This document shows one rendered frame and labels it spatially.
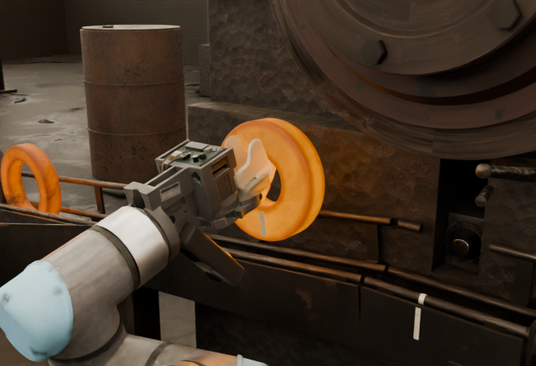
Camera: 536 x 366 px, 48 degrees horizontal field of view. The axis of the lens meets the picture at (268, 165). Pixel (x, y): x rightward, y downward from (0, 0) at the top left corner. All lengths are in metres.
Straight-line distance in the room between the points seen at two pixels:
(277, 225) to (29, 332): 0.33
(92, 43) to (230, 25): 2.50
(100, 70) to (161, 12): 6.69
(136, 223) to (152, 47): 2.84
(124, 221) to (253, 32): 0.48
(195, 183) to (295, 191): 0.14
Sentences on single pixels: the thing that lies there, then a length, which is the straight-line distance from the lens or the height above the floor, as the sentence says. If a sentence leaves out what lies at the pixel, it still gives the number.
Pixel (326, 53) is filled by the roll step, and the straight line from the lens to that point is 0.69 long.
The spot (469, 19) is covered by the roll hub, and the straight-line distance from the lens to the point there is 0.54.
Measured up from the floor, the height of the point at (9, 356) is 0.60.
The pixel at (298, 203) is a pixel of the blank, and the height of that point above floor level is 0.81.
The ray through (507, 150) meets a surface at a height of 0.90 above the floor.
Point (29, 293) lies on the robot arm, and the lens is 0.55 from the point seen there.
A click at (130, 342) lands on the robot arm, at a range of 0.61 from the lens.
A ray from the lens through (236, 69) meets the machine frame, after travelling 1.01.
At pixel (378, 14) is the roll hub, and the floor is 1.03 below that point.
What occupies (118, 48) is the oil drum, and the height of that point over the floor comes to 0.78.
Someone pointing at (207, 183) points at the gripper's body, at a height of 0.86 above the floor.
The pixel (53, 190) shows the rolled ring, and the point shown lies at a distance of 1.30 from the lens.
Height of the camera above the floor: 1.04
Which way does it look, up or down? 16 degrees down
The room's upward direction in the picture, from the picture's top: straight up
